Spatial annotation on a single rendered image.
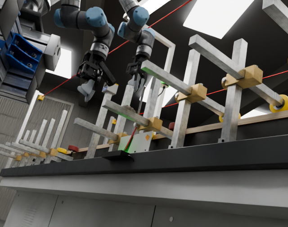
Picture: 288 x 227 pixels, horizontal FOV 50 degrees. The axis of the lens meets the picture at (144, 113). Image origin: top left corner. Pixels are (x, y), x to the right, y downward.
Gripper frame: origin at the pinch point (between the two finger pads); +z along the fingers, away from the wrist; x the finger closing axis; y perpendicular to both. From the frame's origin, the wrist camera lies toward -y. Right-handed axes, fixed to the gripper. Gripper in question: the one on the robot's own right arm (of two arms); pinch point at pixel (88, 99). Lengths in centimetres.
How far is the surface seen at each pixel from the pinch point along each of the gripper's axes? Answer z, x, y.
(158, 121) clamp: -2.9, 5.0, -32.8
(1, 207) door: 59, -636, -127
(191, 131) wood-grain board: -6, 6, -52
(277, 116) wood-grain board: -6, 51, -52
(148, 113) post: -7.9, -2.2, -31.3
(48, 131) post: -19, -152, -32
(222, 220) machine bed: 33, 31, -53
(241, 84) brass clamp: -9, 49, -32
